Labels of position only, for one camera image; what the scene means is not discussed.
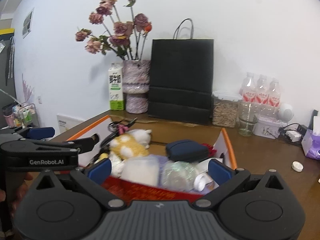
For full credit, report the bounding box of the white plastic jar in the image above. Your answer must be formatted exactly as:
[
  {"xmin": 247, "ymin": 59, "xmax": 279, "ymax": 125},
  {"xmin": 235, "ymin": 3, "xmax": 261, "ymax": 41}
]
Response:
[{"xmin": 194, "ymin": 173, "xmax": 215, "ymax": 192}]

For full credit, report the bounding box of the red artificial rose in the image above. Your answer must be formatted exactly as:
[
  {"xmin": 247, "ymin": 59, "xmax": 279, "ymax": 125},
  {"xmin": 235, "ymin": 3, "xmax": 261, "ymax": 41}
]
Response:
[{"xmin": 203, "ymin": 144, "xmax": 217, "ymax": 158}]

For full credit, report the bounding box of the iridescent plastic bag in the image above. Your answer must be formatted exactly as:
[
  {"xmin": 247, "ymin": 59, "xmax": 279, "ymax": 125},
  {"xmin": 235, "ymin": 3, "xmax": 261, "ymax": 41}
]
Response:
[{"xmin": 160, "ymin": 161, "xmax": 200, "ymax": 192}]

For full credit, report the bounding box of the navy blue zip case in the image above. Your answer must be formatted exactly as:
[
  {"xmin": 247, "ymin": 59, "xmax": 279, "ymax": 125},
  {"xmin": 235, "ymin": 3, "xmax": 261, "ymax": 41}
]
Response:
[{"xmin": 165, "ymin": 140, "xmax": 209, "ymax": 163}]

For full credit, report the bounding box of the yellow white plush alpaca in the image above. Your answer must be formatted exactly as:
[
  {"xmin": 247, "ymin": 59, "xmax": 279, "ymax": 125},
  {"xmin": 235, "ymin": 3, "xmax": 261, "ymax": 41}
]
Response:
[{"xmin": 108, "ymin": 129, "xmax": 152, "ymax": 178}]

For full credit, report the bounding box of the translucent white plastic box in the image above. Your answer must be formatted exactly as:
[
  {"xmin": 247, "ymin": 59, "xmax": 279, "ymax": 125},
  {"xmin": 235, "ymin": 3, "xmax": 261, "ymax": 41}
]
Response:
[{"xmin": 120, "ymin": 156, "xmax": 159, "ymax": 187}]

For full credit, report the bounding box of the black braided usb cable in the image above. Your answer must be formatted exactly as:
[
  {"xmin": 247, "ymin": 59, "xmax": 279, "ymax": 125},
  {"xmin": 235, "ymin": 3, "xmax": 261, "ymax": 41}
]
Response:
[{"xmin": 93, "ymin": 117, "xmax": 138, "ymax": 165}]

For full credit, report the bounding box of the purple woven fabric pouch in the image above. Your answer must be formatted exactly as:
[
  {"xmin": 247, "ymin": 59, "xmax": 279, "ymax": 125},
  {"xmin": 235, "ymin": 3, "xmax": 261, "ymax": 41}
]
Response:
[{"xmin": 156, "ymin": 155, "xmax": 218, "ymax": 195}]

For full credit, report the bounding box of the person's left hand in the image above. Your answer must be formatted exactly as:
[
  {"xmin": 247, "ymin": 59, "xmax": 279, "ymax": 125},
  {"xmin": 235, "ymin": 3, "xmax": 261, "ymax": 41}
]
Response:
[{"xmin": 1, "ymin": 170, "xmax": 34, "ymax": 220}]

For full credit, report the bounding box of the red orange cardboard box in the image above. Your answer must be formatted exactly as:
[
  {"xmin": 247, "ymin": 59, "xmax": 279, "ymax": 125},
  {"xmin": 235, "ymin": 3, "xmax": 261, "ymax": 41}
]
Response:
[{"xmin": 66, "ymin": 115, "xmax": 238, "ymax": 203}]

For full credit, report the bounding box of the white floral tin box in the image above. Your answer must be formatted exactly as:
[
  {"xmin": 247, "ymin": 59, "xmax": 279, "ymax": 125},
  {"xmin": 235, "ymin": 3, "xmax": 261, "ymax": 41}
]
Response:
[{"xmin": 253, "ymin": 115, "xmax": 283, "ymax": 139}]

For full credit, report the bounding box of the empty glass cup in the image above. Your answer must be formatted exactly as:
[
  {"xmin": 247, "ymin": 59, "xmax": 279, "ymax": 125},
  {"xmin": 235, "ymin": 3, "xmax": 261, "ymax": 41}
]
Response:
[{"xmin": 238, "ymin": 102, "xmax": 257, "ymax": 137}]

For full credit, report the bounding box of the clear container with seeds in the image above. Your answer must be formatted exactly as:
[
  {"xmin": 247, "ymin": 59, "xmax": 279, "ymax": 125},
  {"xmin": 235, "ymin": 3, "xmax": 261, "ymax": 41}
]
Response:
[{"xmin": 212, "ymin": 90, "xmax": 242, "ymax": 128}]

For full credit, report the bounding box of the small white bottle cap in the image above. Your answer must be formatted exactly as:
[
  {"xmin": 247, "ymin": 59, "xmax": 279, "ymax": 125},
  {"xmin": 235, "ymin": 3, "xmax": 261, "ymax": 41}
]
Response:
[{"xmin": 291, "ymin": 161, "xmax": 304, "ymax": 172}]

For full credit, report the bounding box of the white green milk carton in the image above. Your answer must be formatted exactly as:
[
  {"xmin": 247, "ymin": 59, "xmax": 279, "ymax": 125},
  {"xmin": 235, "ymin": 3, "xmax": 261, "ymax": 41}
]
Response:
[{"xmin": 108, "ymin": 63, "xmax": 124, "ymax": 111}]

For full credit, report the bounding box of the small white round speaker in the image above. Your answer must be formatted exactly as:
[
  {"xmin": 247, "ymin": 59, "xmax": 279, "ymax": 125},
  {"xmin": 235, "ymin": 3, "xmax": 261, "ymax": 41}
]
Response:
[{"xmin": 278, "ymin": 103, "xmax": 294, "ymax": 122}]

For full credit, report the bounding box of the black paper shopping bag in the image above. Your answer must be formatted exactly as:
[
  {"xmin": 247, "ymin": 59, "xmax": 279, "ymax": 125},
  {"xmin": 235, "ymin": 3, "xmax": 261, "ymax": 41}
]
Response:
[{"xmin": 148, "ymin": 27, "xmax": 214, "ymax": 125}]

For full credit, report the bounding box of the water bottle middle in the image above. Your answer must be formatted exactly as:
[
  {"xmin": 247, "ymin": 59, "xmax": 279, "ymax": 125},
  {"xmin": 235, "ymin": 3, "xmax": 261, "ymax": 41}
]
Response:
[{"xmin": 255, "ymin": 75, "xmax": 269, "ymax": 105}]

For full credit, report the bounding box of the purple tissue pack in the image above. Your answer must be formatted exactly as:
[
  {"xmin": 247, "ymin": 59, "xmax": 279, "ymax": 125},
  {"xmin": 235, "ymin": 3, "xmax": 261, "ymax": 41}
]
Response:
[{"xmin": 302, "ymin": 116, "xmax": 320, "ymax": 160}]

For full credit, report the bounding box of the water bottle right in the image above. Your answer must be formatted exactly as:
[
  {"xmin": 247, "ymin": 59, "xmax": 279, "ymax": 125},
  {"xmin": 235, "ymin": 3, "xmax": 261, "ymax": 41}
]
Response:
[{"xmin": 268, "ymin": 78, "xmax": 281, "ymax": 107}]

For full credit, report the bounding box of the purple textured vase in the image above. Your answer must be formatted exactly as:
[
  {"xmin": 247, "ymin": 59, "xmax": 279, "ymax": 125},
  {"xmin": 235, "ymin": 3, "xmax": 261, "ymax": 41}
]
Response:
[{"xmin": 122, "ymin": 60, "xmax": 151, "ymax": 114}]

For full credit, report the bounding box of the dried pink rose bouquet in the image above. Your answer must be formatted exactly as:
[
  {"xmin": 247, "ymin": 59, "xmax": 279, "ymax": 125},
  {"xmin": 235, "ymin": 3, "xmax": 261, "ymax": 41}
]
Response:
[{"xmin": 75, "ymin": 0, "xmax": 152, "ymax": 61}]

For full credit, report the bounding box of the wire storage rack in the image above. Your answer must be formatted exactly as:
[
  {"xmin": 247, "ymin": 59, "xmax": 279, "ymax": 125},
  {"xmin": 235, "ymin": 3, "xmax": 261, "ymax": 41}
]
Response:
[{"xmin": 1, "ymin": 89, "xmax": 40, "ymax": 128}]

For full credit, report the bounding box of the white panel against wall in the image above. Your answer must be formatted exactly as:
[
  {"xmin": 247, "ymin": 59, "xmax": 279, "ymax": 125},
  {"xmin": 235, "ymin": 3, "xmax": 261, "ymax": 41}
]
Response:
[{"xmin": 57, "ymin": 114, "xmax": 85, "ymax": 133}]

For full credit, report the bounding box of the white charger with cable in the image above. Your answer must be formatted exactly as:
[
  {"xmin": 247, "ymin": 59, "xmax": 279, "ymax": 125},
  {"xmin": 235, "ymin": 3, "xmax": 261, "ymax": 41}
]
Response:
[{"xmin": 278, "ymin": 123, "xmax": 308, "ymax": 147}]

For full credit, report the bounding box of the wall poster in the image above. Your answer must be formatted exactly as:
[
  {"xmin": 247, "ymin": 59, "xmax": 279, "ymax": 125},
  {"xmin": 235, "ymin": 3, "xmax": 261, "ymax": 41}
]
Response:
[{"xmin": 22, "ymin": 9, "xmax": 34, "ymax": 38}]

